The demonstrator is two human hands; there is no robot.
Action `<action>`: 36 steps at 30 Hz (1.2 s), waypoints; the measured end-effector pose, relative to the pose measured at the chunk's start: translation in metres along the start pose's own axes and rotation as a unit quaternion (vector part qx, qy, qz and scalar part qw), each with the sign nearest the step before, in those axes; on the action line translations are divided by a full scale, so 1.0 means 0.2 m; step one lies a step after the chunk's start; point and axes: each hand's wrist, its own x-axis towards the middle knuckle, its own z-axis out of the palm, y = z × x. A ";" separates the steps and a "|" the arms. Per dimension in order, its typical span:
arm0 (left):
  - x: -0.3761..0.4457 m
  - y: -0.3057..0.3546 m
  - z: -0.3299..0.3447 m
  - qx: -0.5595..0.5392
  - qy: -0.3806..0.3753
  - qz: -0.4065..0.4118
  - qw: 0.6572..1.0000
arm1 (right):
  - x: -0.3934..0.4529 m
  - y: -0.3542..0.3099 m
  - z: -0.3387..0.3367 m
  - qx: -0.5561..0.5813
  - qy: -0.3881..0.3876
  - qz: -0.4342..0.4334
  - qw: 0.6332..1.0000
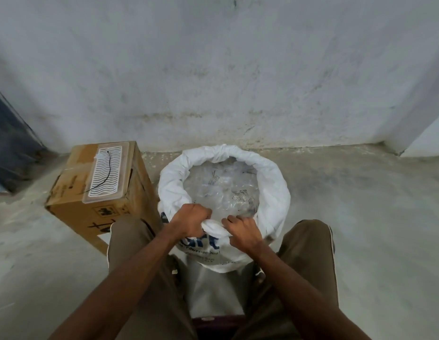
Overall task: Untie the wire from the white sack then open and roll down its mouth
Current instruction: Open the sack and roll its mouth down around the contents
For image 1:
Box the person's left forearm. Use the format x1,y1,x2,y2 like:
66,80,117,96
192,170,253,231
48,223,187,340

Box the brown cardboard box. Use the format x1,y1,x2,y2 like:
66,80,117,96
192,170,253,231
45,141,163,257

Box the person's right hand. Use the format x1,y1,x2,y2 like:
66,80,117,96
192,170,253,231
222,215,265,255

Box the pile of clear plastic pieces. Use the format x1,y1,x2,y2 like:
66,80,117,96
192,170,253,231
184,157,261,224

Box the white wavy-slotted plastic tray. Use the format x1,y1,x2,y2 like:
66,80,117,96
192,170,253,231
82,142,132,204

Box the white woven sack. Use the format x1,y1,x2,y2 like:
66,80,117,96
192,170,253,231
157,144,291,317

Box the dark blue door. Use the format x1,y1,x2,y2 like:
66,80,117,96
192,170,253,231
0,84,47,196

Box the person's left hand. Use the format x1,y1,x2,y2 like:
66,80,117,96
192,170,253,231
169,203,214,242

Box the maroon stool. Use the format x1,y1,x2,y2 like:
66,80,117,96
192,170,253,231
191,314,249,340

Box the thin black cable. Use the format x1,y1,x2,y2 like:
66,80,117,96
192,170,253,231
83,150,114,194

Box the person's right forearm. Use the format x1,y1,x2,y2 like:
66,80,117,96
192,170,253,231
246,241,373,340

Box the olive brown trousers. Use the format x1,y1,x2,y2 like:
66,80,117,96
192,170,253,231
107,215,341,340

